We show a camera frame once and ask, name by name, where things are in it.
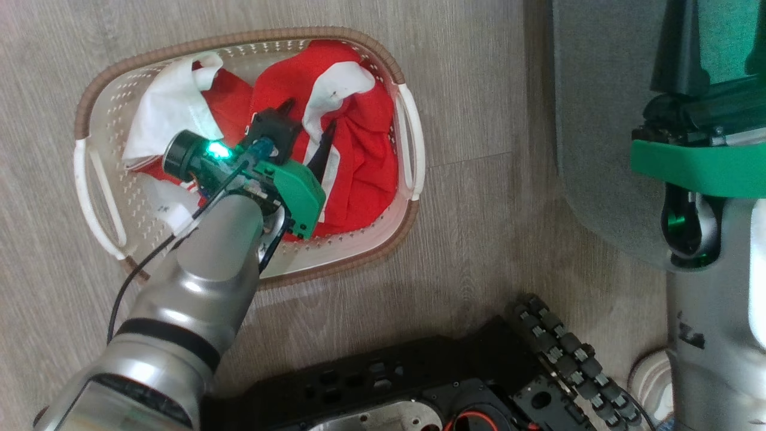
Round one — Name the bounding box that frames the black cable drag chain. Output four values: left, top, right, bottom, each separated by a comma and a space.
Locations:
507, 293, 646, 431

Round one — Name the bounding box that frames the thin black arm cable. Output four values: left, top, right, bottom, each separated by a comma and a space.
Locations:
107, 159, 252, 345

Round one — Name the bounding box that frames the white round base part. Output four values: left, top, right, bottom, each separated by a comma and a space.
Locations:
627, 350, 675, 423

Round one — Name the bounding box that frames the white cloth garment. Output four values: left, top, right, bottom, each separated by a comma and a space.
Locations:
121, 51, 225, 235

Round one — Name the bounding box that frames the white plastic basket brown rim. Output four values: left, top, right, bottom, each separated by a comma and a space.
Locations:
73, 26, 427, 291

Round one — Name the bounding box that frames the short dark looped cable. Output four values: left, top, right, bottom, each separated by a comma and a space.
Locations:
257, 210, 295, 273

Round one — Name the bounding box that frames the red garment with white trim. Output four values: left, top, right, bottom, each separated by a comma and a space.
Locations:
141, 39, 400, 243

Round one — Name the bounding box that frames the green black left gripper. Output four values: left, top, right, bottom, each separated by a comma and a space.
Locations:
239, 98, 339, 241

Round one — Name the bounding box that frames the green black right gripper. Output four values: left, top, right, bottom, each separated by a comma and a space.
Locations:
630, 0, 766, 199

